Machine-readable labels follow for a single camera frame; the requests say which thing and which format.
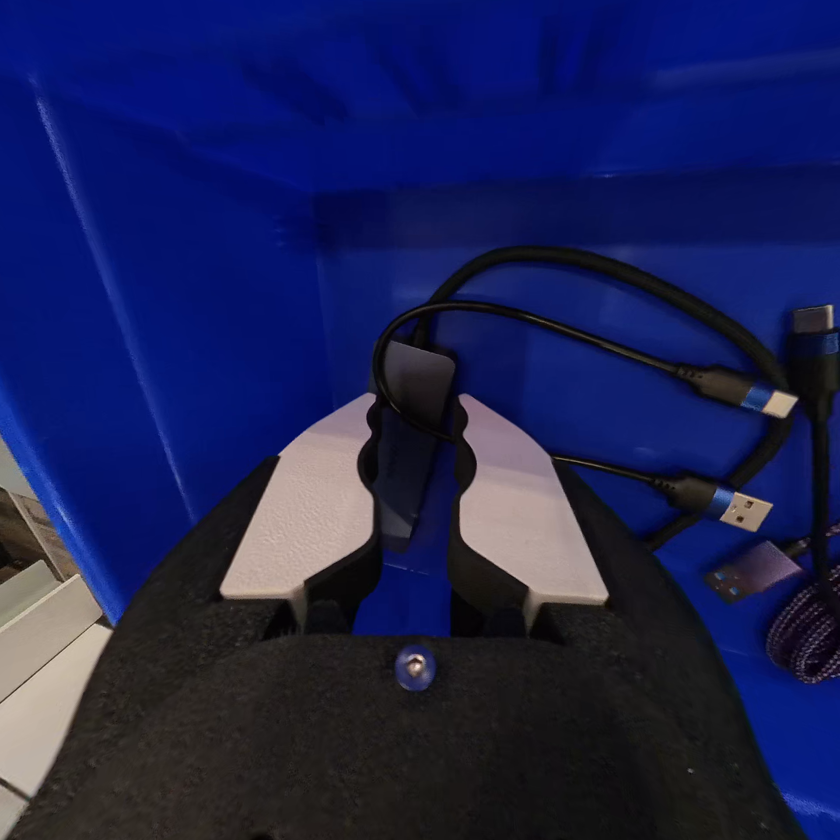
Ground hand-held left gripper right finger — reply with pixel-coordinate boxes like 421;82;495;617
449;392;610;606

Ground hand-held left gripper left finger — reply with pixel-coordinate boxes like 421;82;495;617
220;392;385;601

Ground dark grey usb hub wide print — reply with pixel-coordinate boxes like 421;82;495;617
367;246;798;555

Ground blue plastic bin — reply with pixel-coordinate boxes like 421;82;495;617
0;0;840;828

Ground purple braided usb cable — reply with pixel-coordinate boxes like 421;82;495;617
704;521;840;685

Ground black usb cable blue collars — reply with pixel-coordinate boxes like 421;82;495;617
791;305;840;595
371;300;799;534

